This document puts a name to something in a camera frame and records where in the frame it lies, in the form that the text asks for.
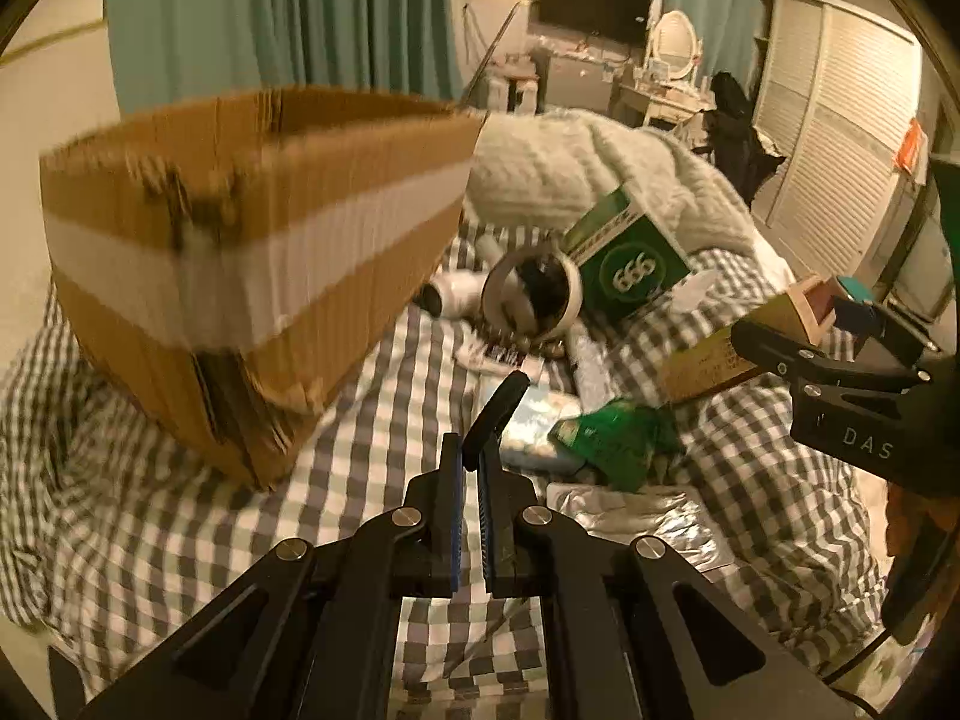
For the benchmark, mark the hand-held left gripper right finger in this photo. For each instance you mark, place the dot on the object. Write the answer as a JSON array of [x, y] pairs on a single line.
[[485, 532]]

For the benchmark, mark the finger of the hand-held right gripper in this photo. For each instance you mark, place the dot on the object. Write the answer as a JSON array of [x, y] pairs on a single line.
[[825, 371], [874, 322]]

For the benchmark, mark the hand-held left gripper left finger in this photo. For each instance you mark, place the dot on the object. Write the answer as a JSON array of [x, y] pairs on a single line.
[[454, 532]]

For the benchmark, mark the tan long box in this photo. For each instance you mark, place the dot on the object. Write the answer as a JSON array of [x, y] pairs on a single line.
[[720, 360]]

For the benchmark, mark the black plastic stick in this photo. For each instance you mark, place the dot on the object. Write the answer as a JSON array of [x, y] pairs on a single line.
[[495, 412]]

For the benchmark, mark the green printed box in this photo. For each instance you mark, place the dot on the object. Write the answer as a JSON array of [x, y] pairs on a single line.
[[630, 262]]

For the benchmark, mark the brown cardboard box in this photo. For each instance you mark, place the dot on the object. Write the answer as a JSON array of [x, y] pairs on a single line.
[[255, 262]]

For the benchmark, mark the checked bed sheet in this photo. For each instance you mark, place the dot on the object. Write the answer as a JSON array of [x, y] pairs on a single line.
[[360, 480]]

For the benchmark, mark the pale blue tissue pack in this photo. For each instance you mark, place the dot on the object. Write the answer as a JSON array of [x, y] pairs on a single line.
[[529, 420]]

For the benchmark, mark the silver foil packet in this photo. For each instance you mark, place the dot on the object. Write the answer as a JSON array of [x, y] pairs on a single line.
[[637, 529]]

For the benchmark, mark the white paper scrap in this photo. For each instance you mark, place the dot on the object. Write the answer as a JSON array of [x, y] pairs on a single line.
[[694, 291]]

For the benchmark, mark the green snack bag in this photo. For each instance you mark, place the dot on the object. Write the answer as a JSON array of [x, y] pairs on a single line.
[[615, 442]]

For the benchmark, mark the orange tag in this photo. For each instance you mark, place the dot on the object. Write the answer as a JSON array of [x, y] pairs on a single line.
[[911, 150]]

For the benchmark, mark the small printed packet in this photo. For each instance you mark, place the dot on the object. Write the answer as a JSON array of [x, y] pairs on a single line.
[[491, 354]]

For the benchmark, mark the clear wrapped white item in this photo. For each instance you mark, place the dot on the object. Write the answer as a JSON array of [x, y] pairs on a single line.
[[592, 367]]

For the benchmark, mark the white louvred wardrobe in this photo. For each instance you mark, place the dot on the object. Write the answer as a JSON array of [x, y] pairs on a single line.
[[840, 127]]

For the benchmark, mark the black clothes on chair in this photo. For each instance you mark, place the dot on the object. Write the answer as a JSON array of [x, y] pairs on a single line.
[[739, 135]]

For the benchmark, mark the white tape roll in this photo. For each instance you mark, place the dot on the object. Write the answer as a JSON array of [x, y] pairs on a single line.
[[495, 292]]

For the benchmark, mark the white vanity table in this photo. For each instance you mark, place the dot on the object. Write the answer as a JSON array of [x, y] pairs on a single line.
[[664, 101]]

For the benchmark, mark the grey fluffy blanket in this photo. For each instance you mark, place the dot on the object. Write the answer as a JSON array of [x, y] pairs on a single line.
[[570, 157]]

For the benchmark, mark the white oval vanity mirror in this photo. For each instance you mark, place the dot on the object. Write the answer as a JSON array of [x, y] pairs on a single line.
[[673, 45]]

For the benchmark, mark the grey mini fridge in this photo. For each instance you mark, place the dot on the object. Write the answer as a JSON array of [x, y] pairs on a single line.
[[577, 82]]

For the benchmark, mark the black television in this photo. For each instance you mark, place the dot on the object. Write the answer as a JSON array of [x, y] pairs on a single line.
[[596, 4]]

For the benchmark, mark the wide green curtain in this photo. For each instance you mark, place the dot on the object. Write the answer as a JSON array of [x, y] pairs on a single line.
[[285, 15]]

